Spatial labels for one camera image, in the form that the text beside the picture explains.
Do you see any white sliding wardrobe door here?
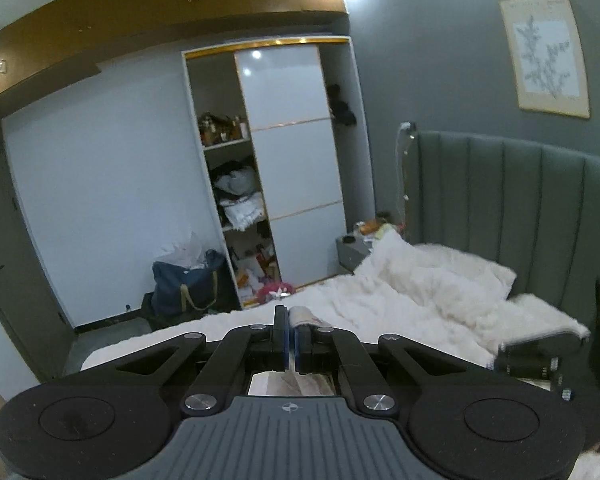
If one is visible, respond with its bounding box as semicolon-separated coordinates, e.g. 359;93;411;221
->
234;44;349;292

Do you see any pink cloth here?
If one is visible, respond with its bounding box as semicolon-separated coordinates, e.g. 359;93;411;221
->
257;282;297;304

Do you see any beige garment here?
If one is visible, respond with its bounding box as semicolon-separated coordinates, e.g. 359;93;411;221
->
250;305;337;397

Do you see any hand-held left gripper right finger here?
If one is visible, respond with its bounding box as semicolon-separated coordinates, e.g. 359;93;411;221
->
291;324;497;418

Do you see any framed plant wall poster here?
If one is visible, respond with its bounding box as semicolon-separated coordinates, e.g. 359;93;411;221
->
499;0;592;120

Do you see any stack of white folded clothes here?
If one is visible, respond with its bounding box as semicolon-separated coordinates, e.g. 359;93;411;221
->
218;192;267;232

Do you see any white fluffy pillow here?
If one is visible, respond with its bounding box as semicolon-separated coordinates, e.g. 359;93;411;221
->
355;232;517;311

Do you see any black hanging cloth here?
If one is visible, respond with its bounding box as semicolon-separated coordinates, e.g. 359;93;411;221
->
328;83;359;127

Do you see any brown overhead cabinet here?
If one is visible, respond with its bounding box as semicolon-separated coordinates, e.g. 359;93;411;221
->
0;0;350;113

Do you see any pile of small boxes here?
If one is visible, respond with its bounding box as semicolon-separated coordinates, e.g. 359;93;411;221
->
229;241;282;307

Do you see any white open wardrobe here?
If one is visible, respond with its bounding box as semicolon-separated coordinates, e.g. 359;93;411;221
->
181;35;377;312

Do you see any blue tote bag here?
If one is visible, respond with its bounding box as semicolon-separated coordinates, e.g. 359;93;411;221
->
151;249;227;318

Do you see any grey room door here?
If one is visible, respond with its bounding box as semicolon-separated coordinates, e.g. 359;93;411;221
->
0;247;75;401

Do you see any white fluffy blanket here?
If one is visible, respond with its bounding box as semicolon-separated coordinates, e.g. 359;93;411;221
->
82;230;592;378

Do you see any row of bottles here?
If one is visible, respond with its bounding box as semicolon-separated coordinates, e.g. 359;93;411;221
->
198;113;251;148

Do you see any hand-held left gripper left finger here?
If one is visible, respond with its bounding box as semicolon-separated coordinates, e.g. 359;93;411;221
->
82;305;293;418

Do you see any grey bedside table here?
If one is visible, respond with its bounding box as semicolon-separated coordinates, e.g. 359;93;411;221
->
335;234;382;276

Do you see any clutter of bedside things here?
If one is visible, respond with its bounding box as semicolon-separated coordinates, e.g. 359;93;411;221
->
354;212;407;242

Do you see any white crumpled paper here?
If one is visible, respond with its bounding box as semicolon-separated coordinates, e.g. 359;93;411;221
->
155;232;207;270

